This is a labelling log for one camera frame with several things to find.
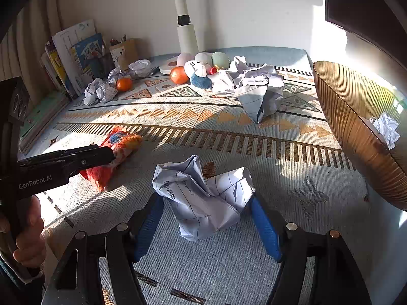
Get white paper ball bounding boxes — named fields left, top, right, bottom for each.
left=83, top=78, right=104, bottom=106
left=107, top=67, right=131, bottom=86
left=96, top=83, right=119, bottom=103
left=234, top=56, right=281, bottom=84
left=211, top=70, right=238, bottom=98
left=128, top=59, right=151, bottom=78

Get white cat plush toy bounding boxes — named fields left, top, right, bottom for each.
left=184, top=60, right=220, bottom=89

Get green egg-shaped toy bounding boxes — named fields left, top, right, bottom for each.
left=212, top=52, right=230, bottom=68

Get dark mesh pen holder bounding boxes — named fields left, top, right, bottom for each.
left=92, top=51, right=115, bottom=79

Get small paper ball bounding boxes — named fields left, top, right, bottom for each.
left=369, top=113, right=400, bottom=150

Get person's left forearm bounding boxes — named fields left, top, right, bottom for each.
left=0, top=251, right=46, bottom=305

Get pink egg-shaped toy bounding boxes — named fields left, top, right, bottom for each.
left=177, top=53, right=195, bottom=67

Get brown cardboard pen box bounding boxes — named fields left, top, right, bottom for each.
left=110, top=38, right=139, bottom=70

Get stack of upright books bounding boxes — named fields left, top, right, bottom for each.
left=40, top=38, right=80, bottom=100

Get person's left hand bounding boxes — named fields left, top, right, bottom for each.
left=13, top=195, right=46, bottom=273

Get lined paper ball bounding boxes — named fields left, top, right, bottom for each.
left=153, top=155, right=256, bottom=243

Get large orange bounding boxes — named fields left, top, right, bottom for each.
left=170, top=66, right=190, bottom=85

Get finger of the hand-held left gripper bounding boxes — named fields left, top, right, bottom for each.
left=17, top=144, right=117, bottom=180

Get white egg-shaped toy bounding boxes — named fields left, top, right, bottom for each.
left=195, top=52, right=213, bottom=66

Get orange red plush toy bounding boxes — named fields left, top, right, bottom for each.
left=79, top=125, right=143, bottom=192

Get white desk lamp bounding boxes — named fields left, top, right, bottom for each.
left=159, top=0, right=200, bottom=75

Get white printed paper sheet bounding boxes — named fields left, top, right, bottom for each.
left=52, top=19, right=96, bottom=58

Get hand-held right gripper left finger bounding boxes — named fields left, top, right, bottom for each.
left=43, top=193, right=165, bottom=305

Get large lined paper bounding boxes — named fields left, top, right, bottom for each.
left=237, top=76, right=284, bottom=124

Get beige curtain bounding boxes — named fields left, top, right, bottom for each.
left=0, top=0, right=62, bottom=83

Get brown ribbed glass bowl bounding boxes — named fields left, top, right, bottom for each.
left=313, top=60, right=407, bottom=211

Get blue picture book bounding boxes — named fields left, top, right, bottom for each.
left=70, top=33, right=107, bottom=81

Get patterned table mat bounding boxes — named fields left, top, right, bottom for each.
left=19, top=48, right=372, bottom=305

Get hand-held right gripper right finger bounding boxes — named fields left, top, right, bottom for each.
left=250, top=194, right=372, bottom=305

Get black monitor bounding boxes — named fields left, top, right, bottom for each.
left=322, top=0, right=407, bottom=67

